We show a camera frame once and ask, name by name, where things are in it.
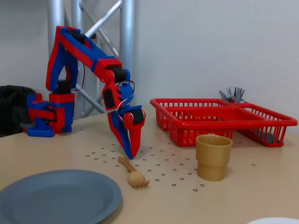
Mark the aluminium truss column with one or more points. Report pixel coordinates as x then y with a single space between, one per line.
127 35

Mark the grey plastic plate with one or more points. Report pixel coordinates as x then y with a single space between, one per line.
56 198

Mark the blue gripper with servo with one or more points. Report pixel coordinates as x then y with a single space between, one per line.
133 116

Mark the golden plastic cup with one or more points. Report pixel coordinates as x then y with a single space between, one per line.
213 161

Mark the golden plastic fork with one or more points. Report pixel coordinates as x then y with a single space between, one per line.
133 179

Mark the white round plate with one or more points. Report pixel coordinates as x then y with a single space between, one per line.
275 221

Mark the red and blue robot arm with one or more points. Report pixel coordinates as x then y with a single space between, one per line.
70 46

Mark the grey plastic cutlery piece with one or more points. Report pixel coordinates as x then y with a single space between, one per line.
269 137

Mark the red plastic dish basket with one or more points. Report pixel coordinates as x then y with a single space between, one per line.
210 115

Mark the grey plastic fork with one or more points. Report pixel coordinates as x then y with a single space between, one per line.
227 95
238 94

